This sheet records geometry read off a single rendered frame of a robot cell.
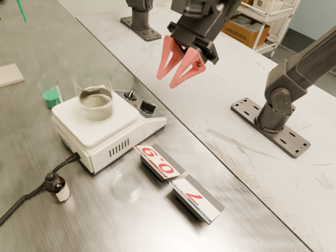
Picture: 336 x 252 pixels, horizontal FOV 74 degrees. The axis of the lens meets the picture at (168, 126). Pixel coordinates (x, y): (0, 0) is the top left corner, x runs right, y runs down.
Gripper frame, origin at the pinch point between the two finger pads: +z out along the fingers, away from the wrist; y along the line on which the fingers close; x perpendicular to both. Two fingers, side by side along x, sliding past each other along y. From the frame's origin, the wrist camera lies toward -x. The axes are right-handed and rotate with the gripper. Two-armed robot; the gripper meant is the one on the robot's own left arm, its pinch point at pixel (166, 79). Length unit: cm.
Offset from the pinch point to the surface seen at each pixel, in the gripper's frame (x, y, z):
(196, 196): 3.3, 17.2, 13.8
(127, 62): 16.8, -26.1, 0.4
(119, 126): -4.4, 0.6, 11.9
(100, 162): -3.7, 1.3, 19.5
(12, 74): -2.3, -38.2, 21.4
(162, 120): 6.6, 1.1, 7.2
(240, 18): 193, -93, -126
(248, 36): 178, -65, -104
